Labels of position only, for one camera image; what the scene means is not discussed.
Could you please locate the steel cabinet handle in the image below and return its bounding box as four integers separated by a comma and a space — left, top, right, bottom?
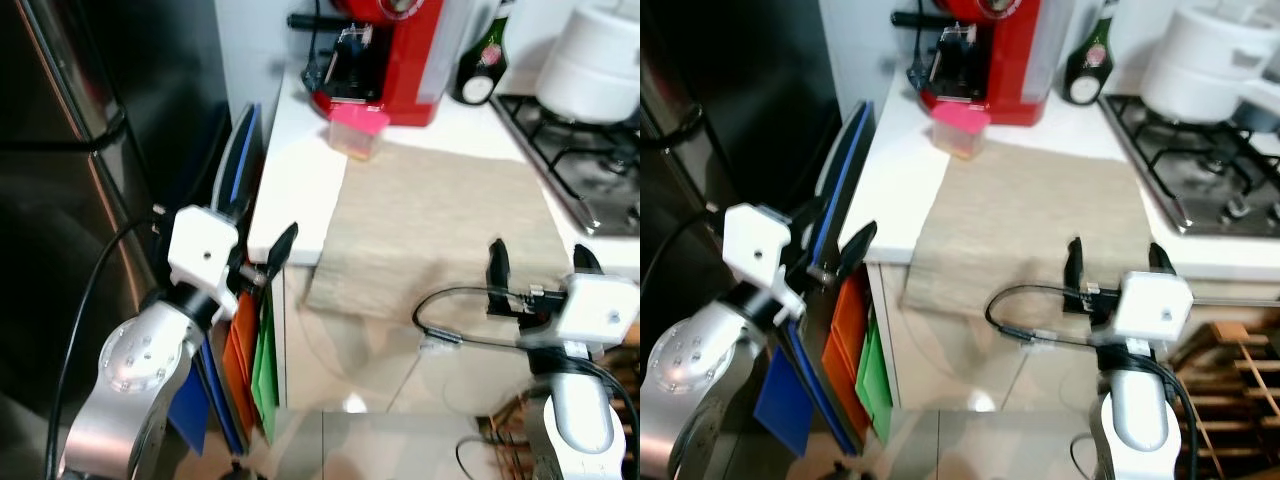
1190, 290, 1280, 306

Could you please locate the black floor power cord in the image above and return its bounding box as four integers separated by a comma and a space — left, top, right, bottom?
1068, 433, 1101, 480
455, 435, 501, 480

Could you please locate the green wine bottle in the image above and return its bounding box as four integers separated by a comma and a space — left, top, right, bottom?
1062, 0, 1116, 106
452, 0, 516, 106

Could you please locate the beige linen table mat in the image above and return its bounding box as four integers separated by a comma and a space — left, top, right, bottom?
305, 140, 576, 326
900, 140, 1166, 321

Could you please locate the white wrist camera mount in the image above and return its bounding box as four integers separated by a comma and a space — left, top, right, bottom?
553, 273, 641, 349
722, 203, 806, 321
1105, 270, 1194, 346
167, 205, 241, 301

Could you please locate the steel gas stove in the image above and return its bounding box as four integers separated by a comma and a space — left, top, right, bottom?
1100, 92, 1280, 236
490, 92, 641, 239

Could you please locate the blue framed dark board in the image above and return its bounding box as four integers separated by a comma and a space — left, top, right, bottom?
755, 100, 876, 456
165, 100, 266, 456

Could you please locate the wooden wine rack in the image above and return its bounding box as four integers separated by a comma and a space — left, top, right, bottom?
1165, 320, 1280, 480
478, 340, 641, 480

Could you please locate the white cooking pot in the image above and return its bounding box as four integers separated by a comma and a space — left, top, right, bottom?
535, 5, 641, 126
1140, 5, 1280, 126

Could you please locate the red coffee machine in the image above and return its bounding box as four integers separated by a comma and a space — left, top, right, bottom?
288, 0, 471, 128
890, 0, 1076, 128

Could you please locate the tall dark steel fridge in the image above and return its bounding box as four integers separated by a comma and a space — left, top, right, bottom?
0, 0, 236, 480
640, 0, 851, 480

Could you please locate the orange cutting board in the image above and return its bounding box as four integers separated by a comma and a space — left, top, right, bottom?
222, 290, 263, 441
820, 270, 871, 441

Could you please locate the white kitchen counter cabinet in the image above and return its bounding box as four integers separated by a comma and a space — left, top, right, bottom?
840, 65, 1280, 411
245, 60, 641, 411

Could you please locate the pink lidded food container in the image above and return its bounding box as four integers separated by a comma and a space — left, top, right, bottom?
328, 102, 391, 161
930, 100, 991, 161

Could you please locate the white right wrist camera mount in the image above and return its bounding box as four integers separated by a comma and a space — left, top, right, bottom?
1105, 270, 1194, 346
553, 273, 641, 349

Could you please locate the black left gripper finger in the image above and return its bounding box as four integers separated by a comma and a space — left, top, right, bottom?
262, 222, 300, 294
833, 220, 880, 293
788, 195, 833, 266

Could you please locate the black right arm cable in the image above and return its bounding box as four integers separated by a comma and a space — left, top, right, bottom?
985, 285, 1201, 471
413, 287, 641, 471

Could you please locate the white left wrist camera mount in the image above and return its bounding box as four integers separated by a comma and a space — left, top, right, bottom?
167, 205, 241, 301
722, 203, 806, 321

